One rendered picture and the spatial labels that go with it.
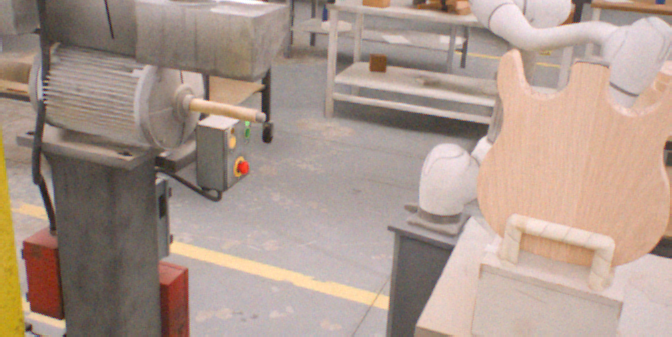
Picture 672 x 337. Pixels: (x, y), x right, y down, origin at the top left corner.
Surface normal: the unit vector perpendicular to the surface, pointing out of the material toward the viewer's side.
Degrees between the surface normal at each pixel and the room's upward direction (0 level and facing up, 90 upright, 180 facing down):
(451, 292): 0
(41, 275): 90
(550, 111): 90
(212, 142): 90
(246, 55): 90
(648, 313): 0
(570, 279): 0
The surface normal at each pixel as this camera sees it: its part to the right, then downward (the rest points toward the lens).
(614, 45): -0.88, -0.24
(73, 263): -0.36, 0.32
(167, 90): 0.88, 0.14
